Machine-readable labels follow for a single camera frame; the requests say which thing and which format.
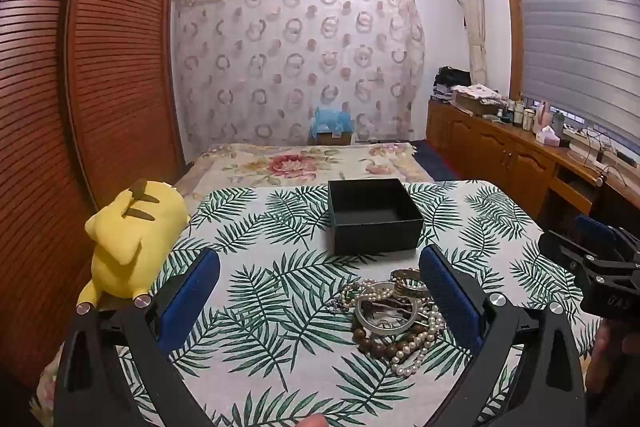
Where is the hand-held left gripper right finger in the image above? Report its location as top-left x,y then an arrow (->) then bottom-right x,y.
417,244 -> 588,427

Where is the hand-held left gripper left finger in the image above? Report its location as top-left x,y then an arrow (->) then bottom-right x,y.
52,248 -> 223,427

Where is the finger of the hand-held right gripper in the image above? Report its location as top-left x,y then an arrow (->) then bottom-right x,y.
538,231 -> 603,272
574,214 -> 619,254

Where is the silver bangle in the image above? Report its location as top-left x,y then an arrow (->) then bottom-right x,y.
390,269 -> 432,299

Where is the pile of bracelets and pearls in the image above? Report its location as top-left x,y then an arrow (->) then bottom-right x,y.
342,279 -> 447,377

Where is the brown wooden bead bracelet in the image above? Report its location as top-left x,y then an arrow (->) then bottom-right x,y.
352,323 -> 427,360

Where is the pale green jade bangle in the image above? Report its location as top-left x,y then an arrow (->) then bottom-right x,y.
354,292 -> 419,336

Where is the black box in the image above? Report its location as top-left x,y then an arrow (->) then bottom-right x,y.
327,178 -> 425,257

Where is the person's right hand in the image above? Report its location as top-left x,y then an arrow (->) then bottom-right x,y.
585,319 -> 640,394

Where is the yellow plush toy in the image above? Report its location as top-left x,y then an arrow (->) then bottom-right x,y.
76,178 -> 191,313

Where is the leaf print tablecloth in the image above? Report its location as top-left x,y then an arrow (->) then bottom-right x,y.
30,179 -> 606,427

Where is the white power strip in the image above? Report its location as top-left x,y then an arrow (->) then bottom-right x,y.
562,127 -> 603,150

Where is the pink tissue box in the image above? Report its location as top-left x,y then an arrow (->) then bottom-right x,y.
534,126 -> 563,148

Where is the wooden sideboard cabinet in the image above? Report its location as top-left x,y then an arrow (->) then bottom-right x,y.
426,99 -> 640,228

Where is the row of toiletry bottles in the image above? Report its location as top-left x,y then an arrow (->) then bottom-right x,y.
500,99 -> 552,130

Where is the navy blue rug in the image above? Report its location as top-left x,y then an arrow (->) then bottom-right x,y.
414,139 -> 462,182

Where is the floral bedspread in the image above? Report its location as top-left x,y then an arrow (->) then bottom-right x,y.
172,142 -> 436,204

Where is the clutter pile on cabinet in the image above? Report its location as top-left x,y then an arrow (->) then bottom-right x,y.
452,84 -> 507,116

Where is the grey window blind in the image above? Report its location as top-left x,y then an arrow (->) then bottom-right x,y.
512,0 -> 640,144

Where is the pile of dark clothes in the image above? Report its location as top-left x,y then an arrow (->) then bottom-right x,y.
432,66 -> 473,102

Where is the blue plastic bag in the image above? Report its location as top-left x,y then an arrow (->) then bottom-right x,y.
310,106 -> 355,144

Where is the wooden louvered wardrobe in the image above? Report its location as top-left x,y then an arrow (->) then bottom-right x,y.
0,0 -> 184,389

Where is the beige window curtain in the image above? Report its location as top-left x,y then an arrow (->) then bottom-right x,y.
452,0 -> 489,88

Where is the circle print wall curtain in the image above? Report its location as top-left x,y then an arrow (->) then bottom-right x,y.
171,0 -> 426,148

